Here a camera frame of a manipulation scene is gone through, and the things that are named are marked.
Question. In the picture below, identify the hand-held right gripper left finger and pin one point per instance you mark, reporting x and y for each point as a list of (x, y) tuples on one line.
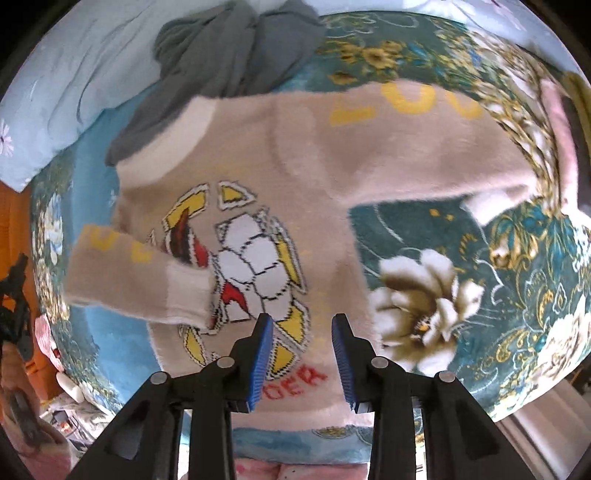
[(260, 364)]

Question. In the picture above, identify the white plastic bottle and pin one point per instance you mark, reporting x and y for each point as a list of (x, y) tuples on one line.
[(71, 391)]

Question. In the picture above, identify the grey garment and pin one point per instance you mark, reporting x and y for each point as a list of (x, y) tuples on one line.
[(231, 50)]

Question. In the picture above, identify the pink garment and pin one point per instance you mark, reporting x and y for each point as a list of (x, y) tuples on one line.
[(561, 134)]

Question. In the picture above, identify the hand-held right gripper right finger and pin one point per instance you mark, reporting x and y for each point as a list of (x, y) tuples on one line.
[(345, 367)]

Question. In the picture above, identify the light blue pillow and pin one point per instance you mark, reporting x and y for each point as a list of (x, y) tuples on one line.
[(78, 69)]

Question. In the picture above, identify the beige fuzzy printed sweater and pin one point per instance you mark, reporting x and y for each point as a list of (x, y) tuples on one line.
[(286, 152)]

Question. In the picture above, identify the teal floral blanket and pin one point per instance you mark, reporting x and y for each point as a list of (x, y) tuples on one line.
[(508, 295)]

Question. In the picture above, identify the pink patterned cloth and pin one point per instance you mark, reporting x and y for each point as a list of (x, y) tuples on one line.
[(286, 470)]

